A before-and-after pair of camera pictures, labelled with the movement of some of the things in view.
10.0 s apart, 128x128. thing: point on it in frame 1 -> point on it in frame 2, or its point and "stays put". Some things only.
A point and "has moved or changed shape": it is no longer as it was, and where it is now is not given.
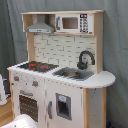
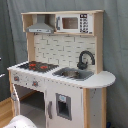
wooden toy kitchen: [62, 83] stays put
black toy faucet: [82, 65] stays put
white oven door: [30, 102] has moved or changed shape
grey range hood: [40, 26] stays put
